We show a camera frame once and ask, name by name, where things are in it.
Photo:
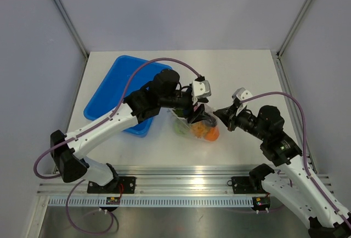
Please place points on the dark purple toy eggplant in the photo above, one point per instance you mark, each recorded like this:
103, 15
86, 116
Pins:
209, 120

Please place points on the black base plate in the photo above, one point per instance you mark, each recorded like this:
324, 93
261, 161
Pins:
125, 185
244, 185

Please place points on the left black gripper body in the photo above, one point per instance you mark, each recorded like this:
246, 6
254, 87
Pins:
180, 100

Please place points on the small circuit board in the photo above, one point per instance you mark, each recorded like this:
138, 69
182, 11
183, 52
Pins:
261, 203
113, 200

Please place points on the green toy ball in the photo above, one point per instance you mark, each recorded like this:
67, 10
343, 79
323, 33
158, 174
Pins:
180, 127

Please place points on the clear zip top bag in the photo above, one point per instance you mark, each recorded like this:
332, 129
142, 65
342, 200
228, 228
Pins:
192, 117

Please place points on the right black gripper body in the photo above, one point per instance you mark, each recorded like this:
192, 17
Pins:
247, 122

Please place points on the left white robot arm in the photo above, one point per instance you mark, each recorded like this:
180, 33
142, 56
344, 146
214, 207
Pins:
71, 149

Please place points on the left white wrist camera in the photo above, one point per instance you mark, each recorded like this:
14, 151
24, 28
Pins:
201, 89

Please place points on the white slotted cable duct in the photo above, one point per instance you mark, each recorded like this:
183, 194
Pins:
212, 202

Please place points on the aluminium rail frame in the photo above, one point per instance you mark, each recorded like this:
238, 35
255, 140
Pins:
164, 181

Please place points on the blue plastic bin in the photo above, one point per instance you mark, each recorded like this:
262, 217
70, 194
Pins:
112, 86

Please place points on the orange toy fruit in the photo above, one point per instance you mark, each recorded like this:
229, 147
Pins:
212, 134

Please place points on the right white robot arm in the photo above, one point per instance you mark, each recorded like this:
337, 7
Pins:
292, 182

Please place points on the right small circuit board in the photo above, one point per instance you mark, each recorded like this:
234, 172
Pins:
261, 203

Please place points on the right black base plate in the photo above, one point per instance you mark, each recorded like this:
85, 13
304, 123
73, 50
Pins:
244, 185

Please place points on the left small circuit board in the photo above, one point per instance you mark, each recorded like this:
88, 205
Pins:
113, 200

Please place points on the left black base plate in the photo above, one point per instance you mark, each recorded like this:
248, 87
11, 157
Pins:
125, 185

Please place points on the toy pineapple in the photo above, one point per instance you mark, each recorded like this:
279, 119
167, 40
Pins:
199, 129

